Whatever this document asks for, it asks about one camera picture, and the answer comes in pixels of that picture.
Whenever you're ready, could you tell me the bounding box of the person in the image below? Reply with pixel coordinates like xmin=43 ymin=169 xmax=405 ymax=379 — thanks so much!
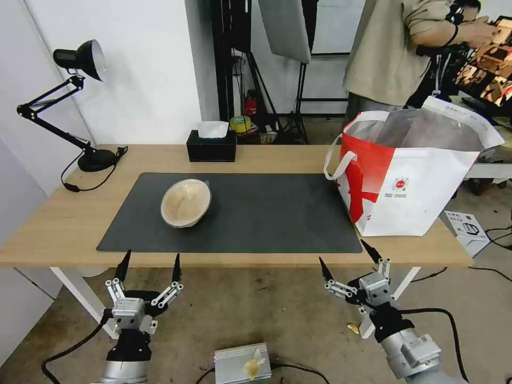
xmin=342 ymin=0 xmax=501 ymax=117

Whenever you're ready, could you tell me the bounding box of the black tripod stand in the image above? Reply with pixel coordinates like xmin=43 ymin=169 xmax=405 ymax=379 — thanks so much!
xmin=275 ymin=52 xmax=312 ymax=146

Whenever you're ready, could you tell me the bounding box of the film-covered takeout bowl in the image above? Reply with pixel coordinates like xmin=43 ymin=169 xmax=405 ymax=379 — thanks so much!
xmin=160 ymin=179 xmax=213 ymax=229

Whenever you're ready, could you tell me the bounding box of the red black device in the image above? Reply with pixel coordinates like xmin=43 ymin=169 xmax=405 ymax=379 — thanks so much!
xmin=244 ymin=90 xmax=261 ymax=117

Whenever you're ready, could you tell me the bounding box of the black metal box cable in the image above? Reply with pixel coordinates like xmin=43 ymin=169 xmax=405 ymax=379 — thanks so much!
xmin=191 ymin=361 xmax=333 ymax=384

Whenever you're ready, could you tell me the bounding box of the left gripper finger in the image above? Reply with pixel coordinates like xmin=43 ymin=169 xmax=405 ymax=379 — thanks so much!
xmin=105 ymin=249 xmax=133 ymax=309
xmin=151 ymin=252 xmax=185 ymax=311

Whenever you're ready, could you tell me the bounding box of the white red takeout bag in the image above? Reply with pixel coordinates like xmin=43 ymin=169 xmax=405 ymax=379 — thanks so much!
xmin=323 ymin=95 xmax=506 ymax=238

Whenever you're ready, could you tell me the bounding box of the yellow green tape roll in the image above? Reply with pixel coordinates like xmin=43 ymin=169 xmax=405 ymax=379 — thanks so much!
xmin=229 ymin=115 xmax=253 ymax=133

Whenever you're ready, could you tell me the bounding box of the white printed carton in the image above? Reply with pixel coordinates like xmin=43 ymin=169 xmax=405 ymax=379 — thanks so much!
xmin=443 ymin=210 xmax=492 ymax=258

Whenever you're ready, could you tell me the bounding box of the white tissue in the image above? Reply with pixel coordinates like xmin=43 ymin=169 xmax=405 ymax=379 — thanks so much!
xmin=196 ymin=121 xmax=230 ymax=140

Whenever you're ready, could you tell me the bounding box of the grey softbox reflector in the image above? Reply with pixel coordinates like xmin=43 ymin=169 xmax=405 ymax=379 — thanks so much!
xmin=257 ymin=0 xmax=313 ymax=65

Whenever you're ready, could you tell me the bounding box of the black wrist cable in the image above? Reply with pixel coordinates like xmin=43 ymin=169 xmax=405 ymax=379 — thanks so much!
xmin=41 ymin=308 xmax=115 ymax=384
xmin=397 ymin=306 xmax=470 ymax=384

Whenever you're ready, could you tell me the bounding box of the crumpled paper scrap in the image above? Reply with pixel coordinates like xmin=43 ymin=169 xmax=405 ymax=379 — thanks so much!
xmin=242 ymin=347 xmax=267 ymax=380

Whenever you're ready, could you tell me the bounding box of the dark grey desk mat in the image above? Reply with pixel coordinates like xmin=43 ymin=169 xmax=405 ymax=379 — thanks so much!
xmin=95 ymin=172 xmax=364 ymax=254

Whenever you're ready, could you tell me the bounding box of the white side table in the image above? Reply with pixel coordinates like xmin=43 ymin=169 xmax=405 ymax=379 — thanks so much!
xmin=465 ymin=147 xmax=512 ymax=197

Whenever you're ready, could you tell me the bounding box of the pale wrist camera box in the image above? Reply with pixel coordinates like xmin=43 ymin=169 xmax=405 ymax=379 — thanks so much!
xmin=358 ymin=273 xmax=391 ymax=308
xmin=111 ymin=297 xmax=157 ymax=335

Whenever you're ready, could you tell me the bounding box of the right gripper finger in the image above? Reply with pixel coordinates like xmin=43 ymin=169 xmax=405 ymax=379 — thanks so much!
xmin=360 ymin=238 xmax=393 ymax=279
xmin=318 ymin=257 xmax=359 ymax=301

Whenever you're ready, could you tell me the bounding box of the black metal stand frame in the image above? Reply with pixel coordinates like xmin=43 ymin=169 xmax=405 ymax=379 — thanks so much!
xmin=209 ymin=0 xmax=253 ymax=122

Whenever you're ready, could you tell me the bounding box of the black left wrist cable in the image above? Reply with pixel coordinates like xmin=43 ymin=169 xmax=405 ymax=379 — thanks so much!
xmin=41 ymin=308 xmax=115 ymax=384

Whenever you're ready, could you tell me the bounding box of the black lamp cable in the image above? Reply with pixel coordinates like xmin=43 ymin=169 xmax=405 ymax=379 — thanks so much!
xmin=60 ymin=145 xmax=129 ymax=193

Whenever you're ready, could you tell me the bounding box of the black tissue box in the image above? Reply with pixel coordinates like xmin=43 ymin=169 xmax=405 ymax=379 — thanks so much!
xmin=186 ymin=129 xmax=238 ymax=163

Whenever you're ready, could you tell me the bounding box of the colourful monitor screen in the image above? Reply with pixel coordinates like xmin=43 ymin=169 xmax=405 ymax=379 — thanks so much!
xmin=451 ymin=15 xmax=512 ymax=109

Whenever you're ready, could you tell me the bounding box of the black desk lamp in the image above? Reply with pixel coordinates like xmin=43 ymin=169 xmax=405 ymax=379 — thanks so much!
xmin=16 ymin=38 xmax=119 ymax=173

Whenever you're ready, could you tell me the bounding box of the silver metal box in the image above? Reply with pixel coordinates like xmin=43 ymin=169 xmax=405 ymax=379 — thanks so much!
xmin=213 ymin=342 xmax=273 ymax=384

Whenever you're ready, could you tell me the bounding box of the black floor cable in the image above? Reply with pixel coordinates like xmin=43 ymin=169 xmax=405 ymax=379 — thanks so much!
xmin=411 ymin=226 xmax=512 ymax=283

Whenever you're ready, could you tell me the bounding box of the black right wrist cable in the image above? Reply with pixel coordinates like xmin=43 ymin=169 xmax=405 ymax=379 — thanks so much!
xmin=397 ymin=306 xmax=470 ymax=384

